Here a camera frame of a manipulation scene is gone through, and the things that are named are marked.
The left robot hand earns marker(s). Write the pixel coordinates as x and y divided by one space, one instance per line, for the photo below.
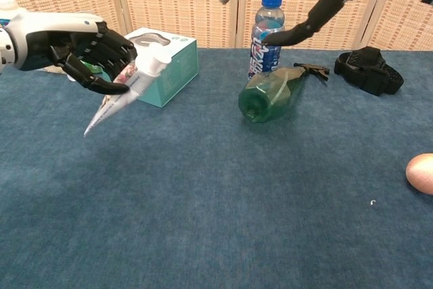
50 26

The white floral toothpaste tube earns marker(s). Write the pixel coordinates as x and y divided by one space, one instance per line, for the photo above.
145 69

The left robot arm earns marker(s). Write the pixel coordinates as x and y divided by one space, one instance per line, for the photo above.
4 48

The teal and white product box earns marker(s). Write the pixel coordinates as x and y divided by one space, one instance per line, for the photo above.
179 65

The blue capped drink bottle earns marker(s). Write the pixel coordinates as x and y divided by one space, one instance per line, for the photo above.
267 15

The green spray bottle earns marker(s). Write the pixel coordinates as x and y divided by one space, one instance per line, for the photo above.
267 96

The pink ball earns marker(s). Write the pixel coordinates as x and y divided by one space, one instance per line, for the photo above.
421 174

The tiny white scrap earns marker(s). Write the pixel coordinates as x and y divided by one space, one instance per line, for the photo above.
372 202

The blue felt table cover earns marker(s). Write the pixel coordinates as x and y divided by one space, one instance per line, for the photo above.
203 201

